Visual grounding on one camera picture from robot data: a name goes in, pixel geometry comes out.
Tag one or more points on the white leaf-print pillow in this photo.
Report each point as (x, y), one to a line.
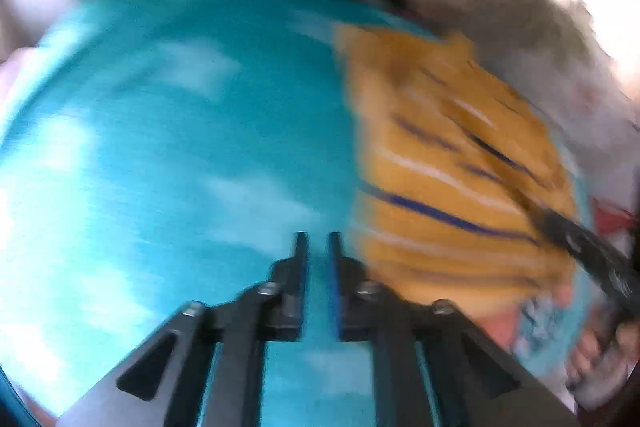
(575, 72)

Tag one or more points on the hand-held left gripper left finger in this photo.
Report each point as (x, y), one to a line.
(292, 287)

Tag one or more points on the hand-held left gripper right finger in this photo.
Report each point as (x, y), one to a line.
(336, 292)

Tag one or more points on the yellow striped sweater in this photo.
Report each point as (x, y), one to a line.
(450, 172)

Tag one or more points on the person's right hand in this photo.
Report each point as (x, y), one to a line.
(585, 357)

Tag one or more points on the teal star-print blanket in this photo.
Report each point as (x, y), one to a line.
(175, 157)

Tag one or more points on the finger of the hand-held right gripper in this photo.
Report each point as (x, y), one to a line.
(555, 227)

